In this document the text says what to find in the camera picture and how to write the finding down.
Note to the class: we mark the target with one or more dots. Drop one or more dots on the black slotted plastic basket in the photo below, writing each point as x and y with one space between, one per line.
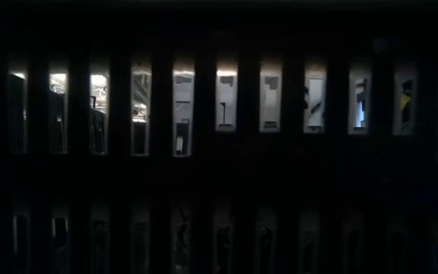
219 171

